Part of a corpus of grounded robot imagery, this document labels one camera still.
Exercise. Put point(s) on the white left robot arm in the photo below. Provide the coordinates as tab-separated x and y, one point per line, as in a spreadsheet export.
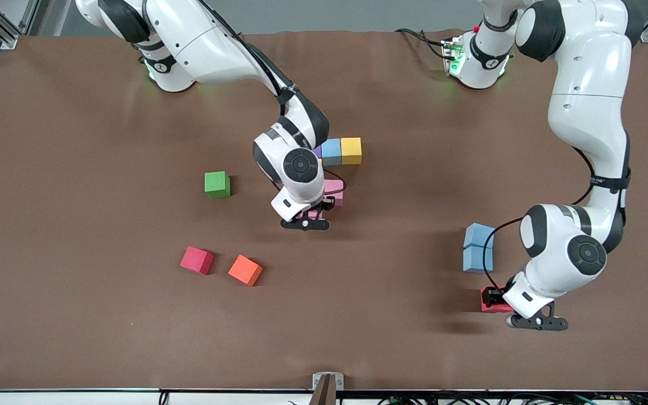
588	84

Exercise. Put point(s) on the metal edge bracket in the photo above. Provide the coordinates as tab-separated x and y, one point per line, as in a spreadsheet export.
318	381

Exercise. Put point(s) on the pink foam cube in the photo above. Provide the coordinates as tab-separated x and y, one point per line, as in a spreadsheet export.
335	188
314	214

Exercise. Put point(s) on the orange foam cube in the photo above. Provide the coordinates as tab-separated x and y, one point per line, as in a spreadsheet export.
245	270

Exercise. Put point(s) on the white table edge rail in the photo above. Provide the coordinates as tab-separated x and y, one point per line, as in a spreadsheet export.
48	399

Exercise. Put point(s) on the red foam cube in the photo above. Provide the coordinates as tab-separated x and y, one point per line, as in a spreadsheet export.
493	309

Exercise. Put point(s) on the green foam cube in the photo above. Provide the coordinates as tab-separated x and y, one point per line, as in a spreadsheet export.
217	184

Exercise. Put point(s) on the crimson foam cube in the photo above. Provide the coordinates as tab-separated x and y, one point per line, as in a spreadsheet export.
196	260

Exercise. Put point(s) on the purple foam cube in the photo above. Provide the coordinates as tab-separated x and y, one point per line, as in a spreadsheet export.
318	151

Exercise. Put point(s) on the brown table mat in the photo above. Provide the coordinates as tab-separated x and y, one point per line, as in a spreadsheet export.
76	315

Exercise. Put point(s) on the yellow foam cube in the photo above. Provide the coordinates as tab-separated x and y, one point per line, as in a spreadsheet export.
351	151

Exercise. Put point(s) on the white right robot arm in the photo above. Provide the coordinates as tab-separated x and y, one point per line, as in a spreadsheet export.
206	45

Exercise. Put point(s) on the light blue foam cube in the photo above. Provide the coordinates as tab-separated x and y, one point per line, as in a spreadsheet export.
475	260
477	235
332	152

